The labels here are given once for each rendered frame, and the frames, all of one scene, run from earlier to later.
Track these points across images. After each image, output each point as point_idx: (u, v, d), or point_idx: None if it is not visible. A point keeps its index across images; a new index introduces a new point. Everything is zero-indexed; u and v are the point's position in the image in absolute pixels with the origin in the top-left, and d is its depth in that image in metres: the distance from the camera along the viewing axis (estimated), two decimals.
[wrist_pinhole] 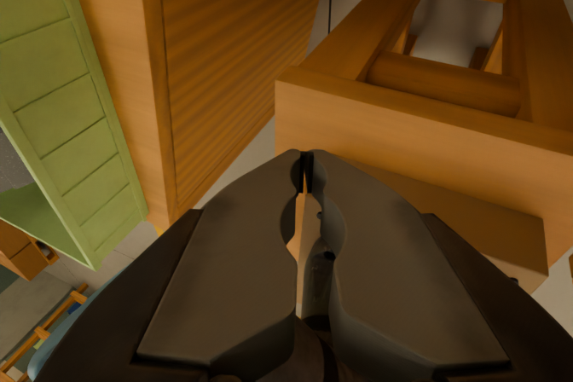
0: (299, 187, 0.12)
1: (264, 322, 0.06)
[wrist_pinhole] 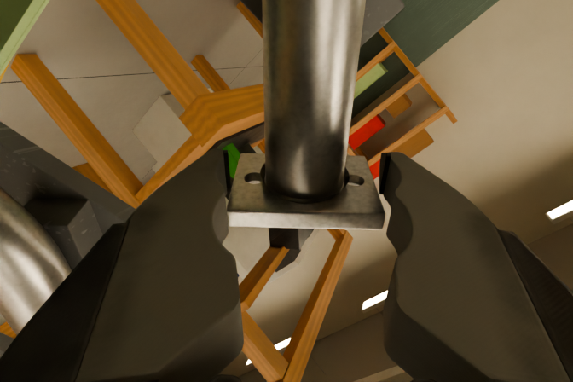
0: (227, 185, 0.12)
1: (211, 321, 0.06)
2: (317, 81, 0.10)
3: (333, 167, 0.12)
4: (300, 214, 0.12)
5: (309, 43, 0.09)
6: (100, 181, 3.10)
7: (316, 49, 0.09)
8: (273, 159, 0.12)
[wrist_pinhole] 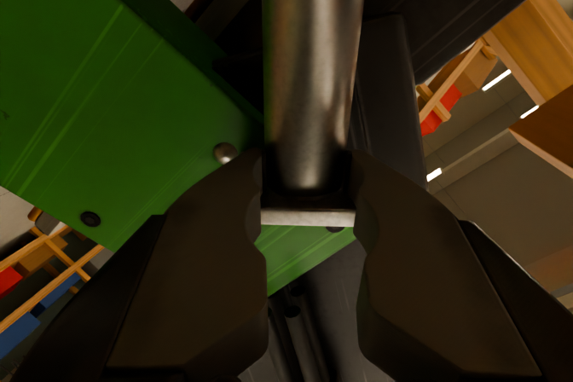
0: (263, 184, 0.12)
1: (237, 320, 0.06)
2: (316, 78, 0.10)
3: (332, 164, 0.12)
4: (299, 211, 0.12)
5: (309, 40, 0.09)
6: None
7: (315, 46, 0.09)
8: (272, 156, 0.12)
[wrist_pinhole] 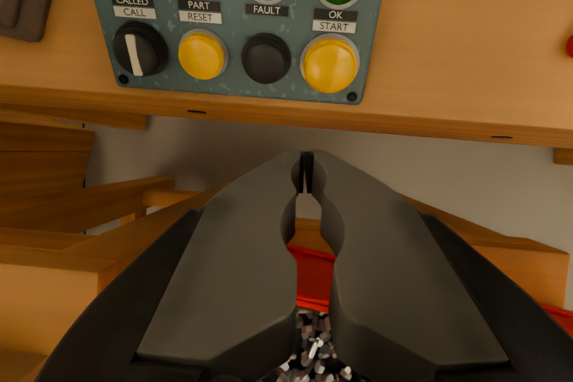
0: (299, 187, 0.12)
1: (264, 322, 0.06)
2: None
3: None
4: None
5: None
6: None
7: None
8: None
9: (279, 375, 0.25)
